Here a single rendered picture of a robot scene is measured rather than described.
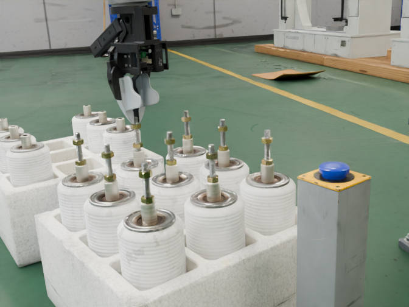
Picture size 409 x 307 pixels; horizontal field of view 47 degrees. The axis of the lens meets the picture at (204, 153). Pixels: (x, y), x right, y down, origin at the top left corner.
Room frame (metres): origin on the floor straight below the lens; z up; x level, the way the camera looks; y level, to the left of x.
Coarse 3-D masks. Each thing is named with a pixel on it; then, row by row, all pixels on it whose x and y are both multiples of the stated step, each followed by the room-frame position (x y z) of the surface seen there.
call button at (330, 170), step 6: (324, 162) 0.62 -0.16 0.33; (330, 162) 0.62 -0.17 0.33; (336, 162) 0.61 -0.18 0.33; (324, 168) 0.59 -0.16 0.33; (330, 168) 0.59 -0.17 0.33; (336, 168) 0.59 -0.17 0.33; (342, 168) 0.59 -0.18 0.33; (348, 168) 0.59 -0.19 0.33; (324, 174) 0.59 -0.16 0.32; (330, 174) 0.58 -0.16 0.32; (336, 174) 0.58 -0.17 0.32; (342, 174) 0.58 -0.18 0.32
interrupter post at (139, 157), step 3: (135, 150) 0.89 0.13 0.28; (141, 150) 0.88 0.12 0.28; (135, 153) 0.88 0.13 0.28; (138, 153) 0.88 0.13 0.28; (141, 153) 0.88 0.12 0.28; (135, 156) 0.88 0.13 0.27; (138, 156) 0.88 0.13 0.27; (141, 156) 0.88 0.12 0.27; (135, 159) 0.88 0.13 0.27; (138, 159) 0.88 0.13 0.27; (141, 159) 0.88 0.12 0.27; (144, 159) 0.88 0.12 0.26; (135, 162) 0.88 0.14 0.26; (138, 162) 0.88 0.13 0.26; (141, 162) 0.88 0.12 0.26; (135, 165) 0.88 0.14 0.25; (138, 165) 0.88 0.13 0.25
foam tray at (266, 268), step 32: (64, 256) 0.72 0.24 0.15; (96, 256) 0.66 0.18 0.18; (192, 256) 0.64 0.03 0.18; (224, 256) 0.64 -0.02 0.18; (256, 256) 0.64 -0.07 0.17; (288, 256) 0.69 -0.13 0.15; (64, 288) 0.74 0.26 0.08; (96, 288) 0.61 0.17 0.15; (128, 288) 0.57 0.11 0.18; (160, 288) 0.56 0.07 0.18; (192, 288) 0.57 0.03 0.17; (224, 288) 0.61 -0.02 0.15; (256, 288) 0.64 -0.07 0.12; (288, 288) 0.69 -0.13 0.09
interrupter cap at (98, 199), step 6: (96, 192) 0.74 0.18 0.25; (102, 192) 0.74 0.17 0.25; (120, 192) 0.74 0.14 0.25; (126, 192) 0.73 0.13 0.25; (132, 192) 0.73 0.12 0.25; (90, 198) 0.72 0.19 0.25; (96, 198) 0.72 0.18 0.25; (102, 198) 0.72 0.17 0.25; (120, 198) 0.72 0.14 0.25; (126, 198) 0.71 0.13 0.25; (132, 198) 0.71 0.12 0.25; (96, 204) 0.69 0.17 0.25; (102, 204) 0.69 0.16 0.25; (108, 204) 0.69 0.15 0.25; (114, 204) 0.69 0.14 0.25; (120, 204) 0.69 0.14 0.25
